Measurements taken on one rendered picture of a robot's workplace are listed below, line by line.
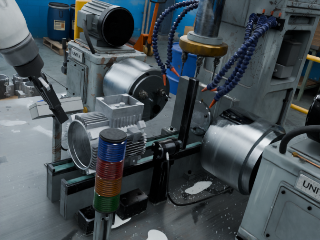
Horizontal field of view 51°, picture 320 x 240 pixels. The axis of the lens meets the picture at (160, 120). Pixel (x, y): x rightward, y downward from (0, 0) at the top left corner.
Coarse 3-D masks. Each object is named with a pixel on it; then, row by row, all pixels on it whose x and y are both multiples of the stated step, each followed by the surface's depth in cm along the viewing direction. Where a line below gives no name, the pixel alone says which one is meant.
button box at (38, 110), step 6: (36, 102) 113; (42, 102) 115; (60, 102) 119; (66, 102) 120; (72, 102) 122; (78, 102) 123; (30, 108) 117; (36, 108) 113; (42, 108) 114; (48, 108) 116; (66, 108) 120; (72, 108) 121; (78, 108) 123; (36, 114) 114; (42, 114) 114; (48, 114) 115
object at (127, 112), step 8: (112, 96) 112; (120, 96) 114; (128, 96) 115; (96, 104) 109; (104, 104) 105; (112, 104) 113; (120, 104) 109; (128, 104) 115; (136, 104) 109; (104, 112) 106; (112, 112) 102; (120, 112) 104; (128, 112) 107; (136, 112) 109; (112, 120) 104; (120, 120) 106; (128, 120) 108; (136, 120) 110; (120, 128) 107
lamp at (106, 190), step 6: (96, 174) 74; (96, 180) 75; (102, 180) 73; (108, 180) 73; (114, 180) 73; (120, 180) 75; (96, 186) 75; (102, 186) 74; (108, 186) 74; (114, 186) 74; (120, 186) 76; (102, 192) 75; (108, 192) 74; (114, 192) 75
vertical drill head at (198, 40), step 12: (204, 0) 115; (216, 0) 114; (204, 12) 116; (216, 12) 116; (204, 24) 117; (216, 24) 118; (192, 36) 119; (204, 36) 119; (216, 36) 120; (192, 48) 117; (204, 48) 116; (216, 48) 116; (216, 60) 126
